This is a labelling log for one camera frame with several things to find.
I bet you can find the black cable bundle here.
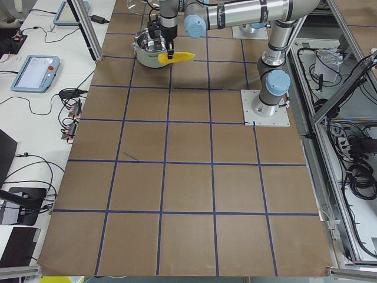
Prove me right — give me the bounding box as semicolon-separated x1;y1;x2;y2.
344;159;377;201

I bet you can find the black monitor stand base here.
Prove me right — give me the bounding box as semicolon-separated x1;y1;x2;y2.
1;187;47;226

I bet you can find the yellow corn cob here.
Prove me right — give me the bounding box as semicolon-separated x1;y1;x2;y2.
158;52;196;65

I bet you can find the glass pot lid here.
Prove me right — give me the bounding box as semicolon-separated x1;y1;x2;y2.
126;0;160;15

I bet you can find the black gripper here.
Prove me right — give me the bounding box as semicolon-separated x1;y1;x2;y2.
147;19;177;60

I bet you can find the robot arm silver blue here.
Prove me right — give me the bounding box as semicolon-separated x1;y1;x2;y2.
147;0;319;118

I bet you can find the black laptop corner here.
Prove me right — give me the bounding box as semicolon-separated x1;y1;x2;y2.
0;130;18;186

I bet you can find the black power adapter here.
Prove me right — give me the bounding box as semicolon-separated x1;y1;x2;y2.
90;15;109;24

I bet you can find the blue teach pendant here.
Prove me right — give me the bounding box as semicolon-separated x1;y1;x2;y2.
53;1;78;27
11;55;60;93

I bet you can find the near blue teach pendant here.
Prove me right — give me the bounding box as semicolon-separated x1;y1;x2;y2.
11;55;60;93

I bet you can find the far blue teach pendant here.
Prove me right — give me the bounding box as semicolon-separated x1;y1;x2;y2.
53;1;78;27

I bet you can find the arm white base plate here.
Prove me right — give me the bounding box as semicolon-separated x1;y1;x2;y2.
241;90;290;127

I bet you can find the pale green steel pot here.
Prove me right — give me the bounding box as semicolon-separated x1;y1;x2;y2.
132;28;167;68

